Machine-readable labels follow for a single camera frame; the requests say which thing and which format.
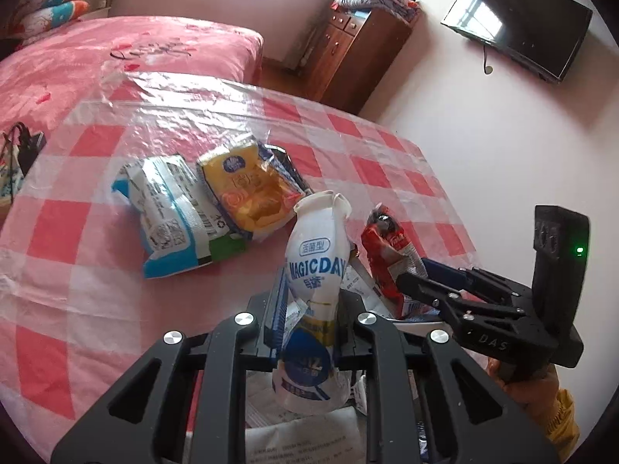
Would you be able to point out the pink bedspread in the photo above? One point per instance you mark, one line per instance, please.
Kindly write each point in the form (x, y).
(96, 53)

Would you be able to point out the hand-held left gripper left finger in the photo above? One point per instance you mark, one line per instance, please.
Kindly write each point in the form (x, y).
(278, 309)

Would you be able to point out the person's right hand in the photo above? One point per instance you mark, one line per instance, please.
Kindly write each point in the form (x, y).
(532, 391)

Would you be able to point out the black charger box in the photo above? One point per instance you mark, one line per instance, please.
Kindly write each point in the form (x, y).
(31, 147)

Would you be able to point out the wall-mounted flat television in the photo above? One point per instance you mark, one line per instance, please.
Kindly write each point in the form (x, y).
(517, 24)

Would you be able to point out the white yogurt drink bottle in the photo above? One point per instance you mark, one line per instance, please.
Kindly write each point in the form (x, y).
(314, 261)

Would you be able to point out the brown wooden cabinet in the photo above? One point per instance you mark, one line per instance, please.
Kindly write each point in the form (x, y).
(358, 58)

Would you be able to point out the white printed paper sheet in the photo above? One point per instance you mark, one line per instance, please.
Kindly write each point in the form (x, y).
(300, 440)

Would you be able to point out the white printed wrapper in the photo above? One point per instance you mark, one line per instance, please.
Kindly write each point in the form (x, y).
(360, 290)

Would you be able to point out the blue and white packet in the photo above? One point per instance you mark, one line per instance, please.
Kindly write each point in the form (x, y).
(164, 203)

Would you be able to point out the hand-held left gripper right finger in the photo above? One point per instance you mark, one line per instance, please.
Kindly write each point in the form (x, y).
(360, 343)

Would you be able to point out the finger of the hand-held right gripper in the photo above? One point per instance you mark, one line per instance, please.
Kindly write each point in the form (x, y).
(435, 297)
(449, 275)

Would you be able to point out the yellow snack packet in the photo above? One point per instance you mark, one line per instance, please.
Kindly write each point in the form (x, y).
(246, 188)

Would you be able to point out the red snack wrapper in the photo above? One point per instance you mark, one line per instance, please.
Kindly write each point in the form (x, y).
(382, 246)

